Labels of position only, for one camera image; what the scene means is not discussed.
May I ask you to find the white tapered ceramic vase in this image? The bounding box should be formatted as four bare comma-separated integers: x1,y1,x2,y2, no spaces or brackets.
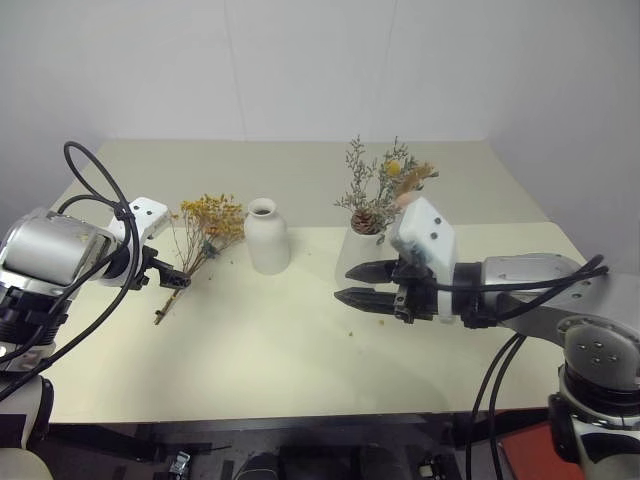
335,227,402,292

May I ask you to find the black table frame bar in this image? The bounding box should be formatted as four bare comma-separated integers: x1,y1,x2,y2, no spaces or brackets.
47,410,551,466

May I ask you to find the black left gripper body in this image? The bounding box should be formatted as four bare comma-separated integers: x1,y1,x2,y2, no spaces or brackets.
127,243,161,294

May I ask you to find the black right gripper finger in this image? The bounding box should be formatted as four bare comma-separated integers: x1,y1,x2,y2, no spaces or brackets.
344,258,401,285
333,286,401,317

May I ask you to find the dark rounded shape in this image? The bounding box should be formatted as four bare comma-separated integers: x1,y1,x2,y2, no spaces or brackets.
233,451,282,480

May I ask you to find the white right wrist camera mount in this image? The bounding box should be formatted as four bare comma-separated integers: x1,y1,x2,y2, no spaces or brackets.
389,195,458,326

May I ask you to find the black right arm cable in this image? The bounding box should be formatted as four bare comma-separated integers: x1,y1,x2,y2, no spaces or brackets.
433,254,610,480
467,264,610,480

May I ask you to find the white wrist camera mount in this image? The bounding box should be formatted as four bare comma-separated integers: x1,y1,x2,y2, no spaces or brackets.
389,195,458,326
106,197,170,252

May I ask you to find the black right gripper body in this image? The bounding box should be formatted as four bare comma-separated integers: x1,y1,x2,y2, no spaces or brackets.
391,252,442,326

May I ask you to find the white bottle-shaped ceramic vase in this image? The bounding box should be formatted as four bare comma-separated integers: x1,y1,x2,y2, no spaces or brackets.
242,197,293,276

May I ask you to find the red panel under table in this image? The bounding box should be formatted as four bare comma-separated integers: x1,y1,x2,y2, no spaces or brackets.
498,423,585,480

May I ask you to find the mixed dried bouquet with pinecone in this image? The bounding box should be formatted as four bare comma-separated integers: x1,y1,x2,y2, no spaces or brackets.
333,133,441,247

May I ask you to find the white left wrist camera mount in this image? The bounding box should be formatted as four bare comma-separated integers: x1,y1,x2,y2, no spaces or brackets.
106,197,170,252

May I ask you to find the yellow dried flower bouquet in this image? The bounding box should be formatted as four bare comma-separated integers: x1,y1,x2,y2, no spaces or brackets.
153,193,247,327

